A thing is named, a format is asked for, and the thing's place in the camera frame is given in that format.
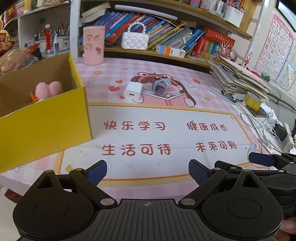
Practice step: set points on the alphabet poster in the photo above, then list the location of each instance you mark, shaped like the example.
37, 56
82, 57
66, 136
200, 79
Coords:
275, 49

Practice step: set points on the white storage bin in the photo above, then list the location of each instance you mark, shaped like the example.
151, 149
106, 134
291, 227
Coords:
233, 16

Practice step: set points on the white rolled paper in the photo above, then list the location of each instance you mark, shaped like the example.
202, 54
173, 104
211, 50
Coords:
145, 11

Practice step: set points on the white cubby shelf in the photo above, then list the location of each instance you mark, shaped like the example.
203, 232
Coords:
31, 22

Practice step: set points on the red dictionary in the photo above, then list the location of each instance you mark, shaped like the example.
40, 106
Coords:
218, 37

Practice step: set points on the person's right hand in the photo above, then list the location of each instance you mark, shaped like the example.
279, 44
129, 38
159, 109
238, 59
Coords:
287, 229

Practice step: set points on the black smartphone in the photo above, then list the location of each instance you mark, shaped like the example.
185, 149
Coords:
261, 113

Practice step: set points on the pink printed desk mat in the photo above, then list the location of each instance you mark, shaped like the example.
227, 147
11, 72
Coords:
148, 143

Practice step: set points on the pink sticker cylinder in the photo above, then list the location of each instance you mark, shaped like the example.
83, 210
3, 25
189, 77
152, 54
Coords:
93, 44

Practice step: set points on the small pink plush toy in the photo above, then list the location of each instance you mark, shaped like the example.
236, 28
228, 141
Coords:
44, 91

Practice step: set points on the grey purple toy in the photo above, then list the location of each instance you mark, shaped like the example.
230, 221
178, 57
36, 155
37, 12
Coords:
161, 85

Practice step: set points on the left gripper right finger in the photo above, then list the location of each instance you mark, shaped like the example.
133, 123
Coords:
207, 179

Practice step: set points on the clear plastic bag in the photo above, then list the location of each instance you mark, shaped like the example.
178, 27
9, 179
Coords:
16, 59

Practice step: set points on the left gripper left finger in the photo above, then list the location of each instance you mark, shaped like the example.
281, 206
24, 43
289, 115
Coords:
87, 180

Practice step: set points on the yellow cardboard box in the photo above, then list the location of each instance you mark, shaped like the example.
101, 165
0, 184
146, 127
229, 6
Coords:
32, 130

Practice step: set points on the orange blue medicine box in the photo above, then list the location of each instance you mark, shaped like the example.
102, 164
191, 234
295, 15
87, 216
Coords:
169, 51

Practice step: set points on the yellow tape roll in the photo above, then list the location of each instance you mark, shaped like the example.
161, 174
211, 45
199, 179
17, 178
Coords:
253, 101

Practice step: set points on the wooden bookshelf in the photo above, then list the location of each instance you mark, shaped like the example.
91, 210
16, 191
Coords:
187, 32

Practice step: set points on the white quilted pearl purse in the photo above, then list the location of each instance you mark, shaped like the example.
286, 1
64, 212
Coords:
135, 40

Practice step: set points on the white charger cube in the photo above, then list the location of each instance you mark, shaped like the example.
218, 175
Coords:
133, 90

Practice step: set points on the stack of papers and books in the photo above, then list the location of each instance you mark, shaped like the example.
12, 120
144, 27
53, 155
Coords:
234, 79

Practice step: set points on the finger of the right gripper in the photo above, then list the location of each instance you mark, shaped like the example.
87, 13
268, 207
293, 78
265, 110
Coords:
232, 171
272, 160

